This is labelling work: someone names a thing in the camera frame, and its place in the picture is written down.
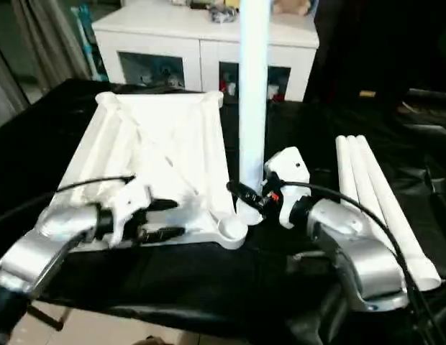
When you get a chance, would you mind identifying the white plastic table top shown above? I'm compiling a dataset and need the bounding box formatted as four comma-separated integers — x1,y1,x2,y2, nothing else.
39,91,249,251

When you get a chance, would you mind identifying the white plastic table leg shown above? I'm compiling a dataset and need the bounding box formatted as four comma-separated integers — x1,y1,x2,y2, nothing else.
334,135,381,231
345,134,418,285
354,134,442,293
234,0,270,226

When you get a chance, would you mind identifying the black plastic mat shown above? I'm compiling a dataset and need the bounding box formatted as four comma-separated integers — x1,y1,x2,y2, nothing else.
0,78,446,345

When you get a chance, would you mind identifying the black metal stand leg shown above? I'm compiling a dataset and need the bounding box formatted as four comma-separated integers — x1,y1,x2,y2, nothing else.
27,303,71,331

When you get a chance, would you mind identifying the teal white pole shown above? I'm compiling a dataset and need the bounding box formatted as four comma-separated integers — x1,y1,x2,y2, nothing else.
70,5,109,82

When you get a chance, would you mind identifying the white glass-door cabinet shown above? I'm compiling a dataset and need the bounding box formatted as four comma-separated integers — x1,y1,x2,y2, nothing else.
91,0,319,104

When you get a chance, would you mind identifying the black tall cabinet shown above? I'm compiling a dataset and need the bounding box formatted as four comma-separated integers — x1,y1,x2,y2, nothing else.
301,0,411,105

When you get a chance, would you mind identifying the black white crumpled bundle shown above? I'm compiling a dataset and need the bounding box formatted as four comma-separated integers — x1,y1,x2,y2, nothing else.
207,6,239,24

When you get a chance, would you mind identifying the tan plush toy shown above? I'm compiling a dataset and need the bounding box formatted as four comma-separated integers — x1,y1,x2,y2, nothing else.
273,0,312,16

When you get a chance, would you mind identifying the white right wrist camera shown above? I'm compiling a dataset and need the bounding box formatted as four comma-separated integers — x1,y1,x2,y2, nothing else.
263,146,311,229

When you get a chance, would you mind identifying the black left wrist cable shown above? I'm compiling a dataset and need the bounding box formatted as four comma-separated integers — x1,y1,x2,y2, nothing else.
0,174,137,224

